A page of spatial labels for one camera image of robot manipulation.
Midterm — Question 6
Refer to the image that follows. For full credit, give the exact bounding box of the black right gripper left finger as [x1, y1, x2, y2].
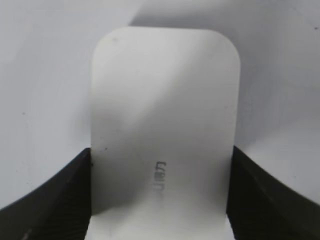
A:
[0, 148, 92, 240]

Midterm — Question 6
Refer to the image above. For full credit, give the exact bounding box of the white whiteboard eraser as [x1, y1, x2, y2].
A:
[89, 26, 241, 240]

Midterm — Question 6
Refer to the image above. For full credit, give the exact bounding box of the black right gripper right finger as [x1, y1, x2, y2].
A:
[226, 146, 320, 240]

